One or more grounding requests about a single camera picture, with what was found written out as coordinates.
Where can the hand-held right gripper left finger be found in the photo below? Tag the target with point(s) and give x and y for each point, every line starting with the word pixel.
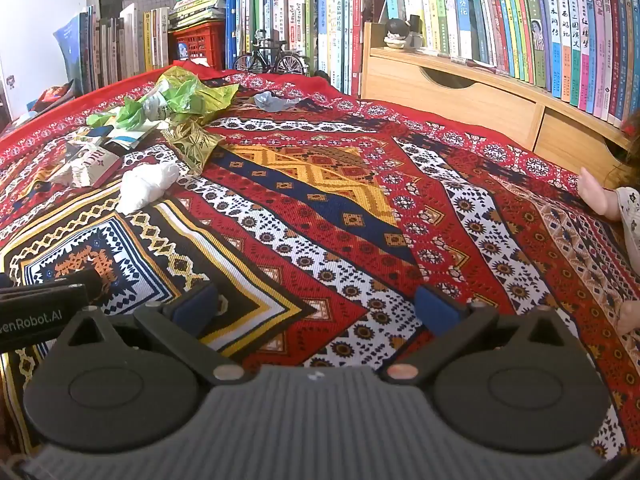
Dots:
pixel 195 307

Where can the yellow foil bag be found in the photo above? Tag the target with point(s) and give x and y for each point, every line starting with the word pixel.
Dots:
pixel 200 92

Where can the white grid board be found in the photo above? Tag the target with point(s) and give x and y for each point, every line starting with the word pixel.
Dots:
pixel 150 0

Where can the large blue book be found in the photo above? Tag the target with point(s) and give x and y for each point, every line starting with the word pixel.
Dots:
pixel 70 52

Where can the black toy bicycle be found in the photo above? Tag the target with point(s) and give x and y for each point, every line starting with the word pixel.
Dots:
pixel 267 59

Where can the row of colourful paperback books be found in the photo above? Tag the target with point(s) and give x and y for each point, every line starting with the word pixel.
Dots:
pixel 525 20

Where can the white crumpled tissue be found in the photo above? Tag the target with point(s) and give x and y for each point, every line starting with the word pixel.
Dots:
pixel 145 187

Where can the gold snack wrapper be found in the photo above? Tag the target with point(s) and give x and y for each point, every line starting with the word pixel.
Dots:
pixel 192 144

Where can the green plastic wrapper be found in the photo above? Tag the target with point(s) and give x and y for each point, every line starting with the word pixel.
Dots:
pixel 122 112

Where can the red plastic crate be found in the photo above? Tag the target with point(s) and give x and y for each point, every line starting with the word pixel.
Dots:
pixel 200 42

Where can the silver grey wrapper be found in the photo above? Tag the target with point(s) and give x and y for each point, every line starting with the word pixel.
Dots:
pixel 272 101

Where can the stack of flat workbooks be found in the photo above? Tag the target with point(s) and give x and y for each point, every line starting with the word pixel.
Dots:
pixel 197 2

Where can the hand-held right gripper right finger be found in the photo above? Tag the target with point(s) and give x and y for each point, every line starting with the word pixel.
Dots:
pixel 437 310

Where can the red patterned tablecloth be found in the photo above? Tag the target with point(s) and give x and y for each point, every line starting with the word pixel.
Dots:
pixel 325 210

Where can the small black-haired figurine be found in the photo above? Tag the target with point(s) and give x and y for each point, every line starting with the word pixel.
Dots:
pixel 397 32

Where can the long-haired doll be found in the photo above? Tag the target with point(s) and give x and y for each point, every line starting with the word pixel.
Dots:
pixel 625 210

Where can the dark flat packet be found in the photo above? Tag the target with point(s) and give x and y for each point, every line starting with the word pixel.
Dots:
pixel 120 137

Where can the red snack packet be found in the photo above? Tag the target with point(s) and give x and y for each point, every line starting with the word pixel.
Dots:
pixel 50 97

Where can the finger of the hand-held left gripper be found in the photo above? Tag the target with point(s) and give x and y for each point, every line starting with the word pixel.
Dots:
pixel 75 279

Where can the wooden drawer organizer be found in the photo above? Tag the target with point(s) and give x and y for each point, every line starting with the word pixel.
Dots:
pixel 475 95

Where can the row of pale upright books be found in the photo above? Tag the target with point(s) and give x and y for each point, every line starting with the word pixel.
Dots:
pixel 125 45

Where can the small grey black gadget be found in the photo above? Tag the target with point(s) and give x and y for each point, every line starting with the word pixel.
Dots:
pixel 416 35

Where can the white blue tube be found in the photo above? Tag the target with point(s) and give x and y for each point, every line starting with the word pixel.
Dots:
pixel 155 102

